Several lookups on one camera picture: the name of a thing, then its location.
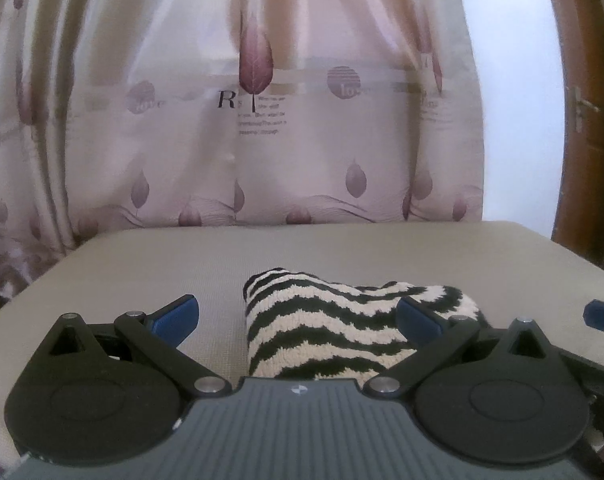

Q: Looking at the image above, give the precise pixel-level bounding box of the pink leaf print curtain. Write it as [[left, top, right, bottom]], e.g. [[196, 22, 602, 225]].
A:
[[0, 0, 485, 301]]

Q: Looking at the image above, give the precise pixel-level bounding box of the metal door handle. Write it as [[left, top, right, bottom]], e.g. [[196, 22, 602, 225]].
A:
[[571, 86, 601, 134]]

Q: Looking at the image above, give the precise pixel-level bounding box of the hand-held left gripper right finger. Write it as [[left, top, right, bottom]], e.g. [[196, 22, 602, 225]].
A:
[[364, 296, 559, 401]]

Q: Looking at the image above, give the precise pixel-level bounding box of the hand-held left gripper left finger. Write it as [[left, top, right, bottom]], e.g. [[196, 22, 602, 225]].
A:
[[44, 294, 233, 401]]

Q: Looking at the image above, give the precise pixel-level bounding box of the brown wooden door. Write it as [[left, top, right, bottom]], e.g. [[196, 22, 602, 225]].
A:
[[549, 0, 604, 281]]

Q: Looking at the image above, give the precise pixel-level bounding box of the black white striped knit sweater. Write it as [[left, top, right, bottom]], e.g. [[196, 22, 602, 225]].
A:
[[243, 267, 488, 381]]

